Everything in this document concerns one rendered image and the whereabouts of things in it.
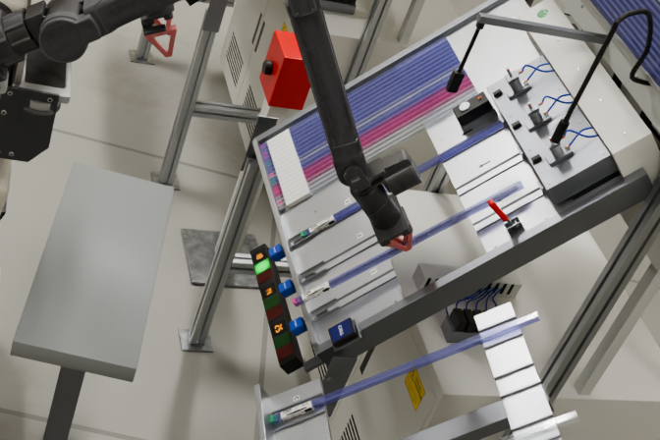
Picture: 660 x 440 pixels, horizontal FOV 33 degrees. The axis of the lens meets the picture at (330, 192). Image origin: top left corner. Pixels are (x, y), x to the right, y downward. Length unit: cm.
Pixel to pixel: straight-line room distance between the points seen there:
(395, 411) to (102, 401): 79
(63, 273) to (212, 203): 135
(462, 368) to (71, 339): 83
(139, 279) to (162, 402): 66
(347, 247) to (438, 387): 36
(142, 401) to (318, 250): 82
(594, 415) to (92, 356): 113
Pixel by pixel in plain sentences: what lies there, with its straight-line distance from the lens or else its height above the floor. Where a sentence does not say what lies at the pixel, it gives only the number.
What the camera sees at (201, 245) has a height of 1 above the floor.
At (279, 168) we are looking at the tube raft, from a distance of 258.
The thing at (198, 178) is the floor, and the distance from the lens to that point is 375.
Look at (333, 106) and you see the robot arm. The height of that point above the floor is 121.
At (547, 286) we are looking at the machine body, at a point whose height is 62.
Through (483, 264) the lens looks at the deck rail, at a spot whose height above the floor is 98.
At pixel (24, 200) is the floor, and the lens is 349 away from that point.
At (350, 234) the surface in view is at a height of 82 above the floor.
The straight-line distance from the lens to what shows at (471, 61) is 254.
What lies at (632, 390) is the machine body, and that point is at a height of 62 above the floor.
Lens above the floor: 220
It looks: 34 degrees down
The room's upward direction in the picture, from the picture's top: 22 degrees clockwise
